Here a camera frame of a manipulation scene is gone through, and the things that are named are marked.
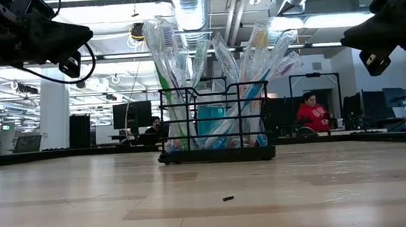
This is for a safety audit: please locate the blue white toothbrush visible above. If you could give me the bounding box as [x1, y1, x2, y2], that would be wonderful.
[211, 27, 270, 150]
[157, 14, 203, 153]

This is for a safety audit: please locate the orange white toothbrush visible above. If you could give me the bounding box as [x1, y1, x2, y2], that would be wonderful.
[234, 17, 282, 148]

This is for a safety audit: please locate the green white toothbrush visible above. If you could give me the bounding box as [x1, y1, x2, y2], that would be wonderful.
[143, 16, 192, 154]

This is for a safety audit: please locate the teal white toothpaste tube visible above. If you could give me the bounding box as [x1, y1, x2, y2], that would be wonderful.
[209, 103, 230, 149]

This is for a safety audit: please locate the long ceiling light strip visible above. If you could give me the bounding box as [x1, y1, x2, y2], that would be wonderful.
[0, 29, 406, 75]

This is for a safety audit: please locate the white square column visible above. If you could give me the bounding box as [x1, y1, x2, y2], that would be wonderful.
[35, 71, 75, 152]

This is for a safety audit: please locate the black cabinet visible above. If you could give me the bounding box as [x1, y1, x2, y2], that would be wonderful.
[67, 113, 93, 150]

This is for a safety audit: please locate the person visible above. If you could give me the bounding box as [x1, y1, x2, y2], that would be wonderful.
[143, 115, 169, 145]
[295, 89, 336, 135]

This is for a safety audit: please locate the black computer monitor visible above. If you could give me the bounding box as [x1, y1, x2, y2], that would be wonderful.
[111, 100, 154, 131]

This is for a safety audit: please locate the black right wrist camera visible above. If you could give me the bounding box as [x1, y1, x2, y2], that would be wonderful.
[358, 46, 394, 79]

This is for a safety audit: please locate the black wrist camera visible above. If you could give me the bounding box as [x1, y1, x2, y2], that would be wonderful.
[56, 50, 84, 80]
[358, 46, 394, 79]

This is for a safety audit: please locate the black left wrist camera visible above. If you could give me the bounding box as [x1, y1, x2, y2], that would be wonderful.
[56, 50, 84, 80]

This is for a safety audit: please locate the black metal rack frame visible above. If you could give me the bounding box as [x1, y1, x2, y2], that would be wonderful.
[288, 70, 345, 136]

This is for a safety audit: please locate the black ceiling device yellow cable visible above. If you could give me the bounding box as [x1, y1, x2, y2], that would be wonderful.
[128, 22, 150, 43]

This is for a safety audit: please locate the black aluminium table frame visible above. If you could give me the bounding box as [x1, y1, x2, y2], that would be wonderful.
[0, 121, 406, 177]

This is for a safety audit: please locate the black wire caddy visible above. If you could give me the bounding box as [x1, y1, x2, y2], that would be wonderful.
[152, 80, 278, 170]

